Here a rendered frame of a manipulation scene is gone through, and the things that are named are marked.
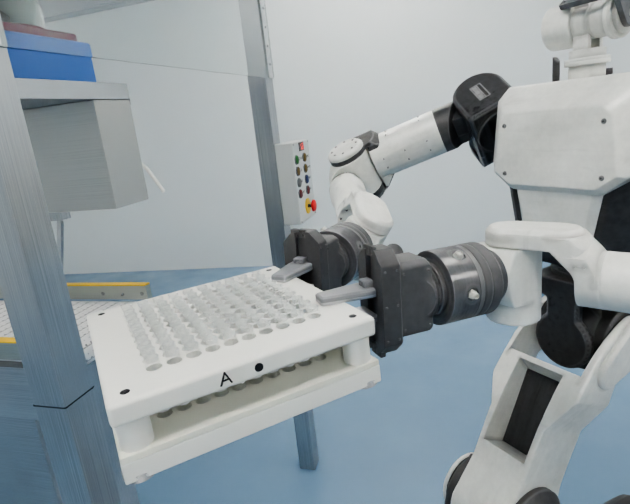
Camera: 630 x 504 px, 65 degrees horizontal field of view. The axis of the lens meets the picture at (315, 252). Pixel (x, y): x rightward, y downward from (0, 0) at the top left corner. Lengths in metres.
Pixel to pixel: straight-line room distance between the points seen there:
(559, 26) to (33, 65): 0.83
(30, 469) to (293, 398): 0.79
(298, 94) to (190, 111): 0.98
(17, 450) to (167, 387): 0.77
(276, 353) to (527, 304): 0.33
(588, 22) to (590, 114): 0.15
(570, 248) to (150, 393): 0.44
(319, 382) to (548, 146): 0.53
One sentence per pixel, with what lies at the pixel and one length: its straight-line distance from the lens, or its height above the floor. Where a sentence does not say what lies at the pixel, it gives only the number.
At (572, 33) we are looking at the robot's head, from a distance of 0.90.
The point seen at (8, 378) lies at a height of 0.91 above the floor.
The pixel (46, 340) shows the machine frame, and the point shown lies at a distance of 0.80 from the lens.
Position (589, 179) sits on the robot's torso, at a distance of 0.81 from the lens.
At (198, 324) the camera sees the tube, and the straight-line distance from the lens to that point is 0.50.
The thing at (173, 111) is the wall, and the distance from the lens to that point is 4.67.
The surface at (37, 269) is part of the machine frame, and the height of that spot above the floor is 1.11.
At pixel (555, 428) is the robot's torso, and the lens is 0.93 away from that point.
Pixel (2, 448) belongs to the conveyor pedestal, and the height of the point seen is 0.72.
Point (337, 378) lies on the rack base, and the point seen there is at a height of 1.04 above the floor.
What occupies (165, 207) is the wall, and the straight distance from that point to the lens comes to 4.83.
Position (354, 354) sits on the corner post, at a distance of 0.49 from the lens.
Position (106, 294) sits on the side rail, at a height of 0.95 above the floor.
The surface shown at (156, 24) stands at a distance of 1.09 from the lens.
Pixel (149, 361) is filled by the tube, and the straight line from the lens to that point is 0.45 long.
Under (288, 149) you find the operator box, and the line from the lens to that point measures 1.56.
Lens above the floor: 1.28
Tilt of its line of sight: 15 degrees down
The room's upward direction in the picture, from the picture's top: 6 degrees counter-clockwise
